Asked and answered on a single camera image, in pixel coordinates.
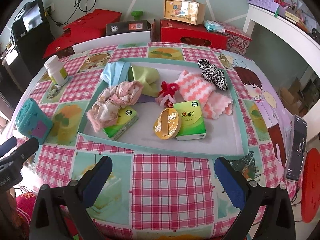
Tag cardboard boxes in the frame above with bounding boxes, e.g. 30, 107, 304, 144
278, 72, 319, 117

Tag black white leopard scrunchie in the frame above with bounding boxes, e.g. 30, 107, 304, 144
197, 59, 228, 91

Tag pink white striped towel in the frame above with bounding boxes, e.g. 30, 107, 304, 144
175, 70, 233, 120

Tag large red gift box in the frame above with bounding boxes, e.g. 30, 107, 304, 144
43, 9, 121, 59

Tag red white patterned box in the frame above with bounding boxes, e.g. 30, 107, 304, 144
218, 22, 252, 55

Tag green tissue pack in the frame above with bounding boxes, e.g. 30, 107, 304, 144
174, 100, 207, 141
103, 106, 138, 141

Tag light blue face mask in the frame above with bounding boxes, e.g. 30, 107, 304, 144
100, 61, 131, 87

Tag patterned plaid tablecloth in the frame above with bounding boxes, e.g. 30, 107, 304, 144
4, 42, 301, 240

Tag white pill bottle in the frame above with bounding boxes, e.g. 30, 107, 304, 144
44, 55, 68, 87

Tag red pink hair tie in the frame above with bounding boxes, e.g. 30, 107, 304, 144
154, 81, 181, 108

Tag white desk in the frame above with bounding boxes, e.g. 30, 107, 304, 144
242, 4, 320, 75

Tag black carton box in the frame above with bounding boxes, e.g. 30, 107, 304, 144
106, 20, 152, 36

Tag teal plastic box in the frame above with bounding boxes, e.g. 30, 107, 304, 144
15, 98, 53, 144

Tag yellow gift box with handle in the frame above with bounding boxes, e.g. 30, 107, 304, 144
163, 0, 206, 25

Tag red round stool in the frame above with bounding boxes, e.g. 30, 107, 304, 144
301, 148, 320, 223

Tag monitor screen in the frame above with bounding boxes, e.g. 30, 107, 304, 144
11, 0, 47, 43

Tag purple wipes packet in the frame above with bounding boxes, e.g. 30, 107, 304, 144
137, 94, 156, 103

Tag yellow round pouch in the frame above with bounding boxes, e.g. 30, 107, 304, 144
153, 108, 181, 140

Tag white foam board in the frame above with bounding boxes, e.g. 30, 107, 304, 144
72, 31, 152, 53

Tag pale pink cloth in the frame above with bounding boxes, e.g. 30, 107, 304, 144
86, 81, 143, 133

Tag mint shallow tray box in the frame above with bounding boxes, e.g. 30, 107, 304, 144
78, 57, 248, 158

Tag light green cloth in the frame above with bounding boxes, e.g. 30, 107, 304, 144
128, 65, 160, 98

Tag black cabinet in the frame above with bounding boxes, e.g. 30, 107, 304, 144
2, 23, 54, 92

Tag red box with cutout handle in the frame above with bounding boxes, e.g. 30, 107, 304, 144
150, 19, 228, 50

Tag blue wet wipes pack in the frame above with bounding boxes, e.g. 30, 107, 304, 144
203, 20, 225, 33

